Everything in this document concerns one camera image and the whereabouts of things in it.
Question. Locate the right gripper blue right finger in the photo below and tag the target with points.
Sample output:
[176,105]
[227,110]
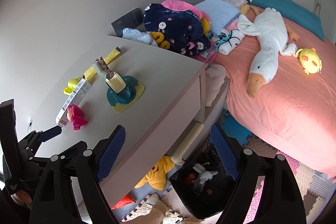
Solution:
[224,147]

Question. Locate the yellow chick plush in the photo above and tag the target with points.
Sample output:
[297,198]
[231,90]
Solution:
[309,60]

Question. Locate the navy bunny blanket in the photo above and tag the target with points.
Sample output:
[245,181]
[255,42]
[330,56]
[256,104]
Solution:
[182,29]

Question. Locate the light blue blanket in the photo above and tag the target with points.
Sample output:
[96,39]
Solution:
[221,13]

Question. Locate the black trash bin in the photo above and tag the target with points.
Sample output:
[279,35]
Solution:
[203,185]

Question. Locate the left hand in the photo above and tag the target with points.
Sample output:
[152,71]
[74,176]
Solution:
[21,198]

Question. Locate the yellow frog toy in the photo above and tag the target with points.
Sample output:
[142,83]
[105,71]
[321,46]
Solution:
[71,85]

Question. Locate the white goose plush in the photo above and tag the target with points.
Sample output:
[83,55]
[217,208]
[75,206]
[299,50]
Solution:
[272,34]

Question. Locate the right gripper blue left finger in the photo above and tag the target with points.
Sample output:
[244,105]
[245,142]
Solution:
[107,151]

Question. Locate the teal bed pillow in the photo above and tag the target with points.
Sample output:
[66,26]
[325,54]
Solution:
[296,13]

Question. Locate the light blue baby cloth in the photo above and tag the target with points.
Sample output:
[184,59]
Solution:
[138,36]

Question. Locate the white cartoon cloth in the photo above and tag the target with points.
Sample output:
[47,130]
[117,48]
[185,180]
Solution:
[227,41]

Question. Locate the silver long cardboard box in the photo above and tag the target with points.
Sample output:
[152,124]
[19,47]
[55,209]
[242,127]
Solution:
[74,99]

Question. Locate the pink bed sheet mattress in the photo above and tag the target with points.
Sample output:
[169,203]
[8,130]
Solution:
[294,112]

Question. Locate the pink doll figure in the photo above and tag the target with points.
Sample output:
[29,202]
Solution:
[76,117]

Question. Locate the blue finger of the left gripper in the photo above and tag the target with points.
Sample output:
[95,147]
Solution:
[50,133]

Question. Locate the colourful foam floor mat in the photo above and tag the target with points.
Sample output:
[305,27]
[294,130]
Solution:
[272,181]

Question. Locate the cream drawer edge guard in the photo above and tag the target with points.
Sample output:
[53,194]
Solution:
[177,156]

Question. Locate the pink fluffy cushion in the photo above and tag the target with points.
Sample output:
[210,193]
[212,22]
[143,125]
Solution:
[215,78]

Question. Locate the grey corner guard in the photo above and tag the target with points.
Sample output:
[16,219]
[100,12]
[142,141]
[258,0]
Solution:
[101,72]

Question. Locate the yellow star plush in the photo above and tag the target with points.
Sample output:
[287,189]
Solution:
[156,177]

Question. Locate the pink blanket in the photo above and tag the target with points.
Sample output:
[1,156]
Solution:
[177,5]

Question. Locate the black wall switch panel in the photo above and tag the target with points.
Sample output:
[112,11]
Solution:
[132,20]

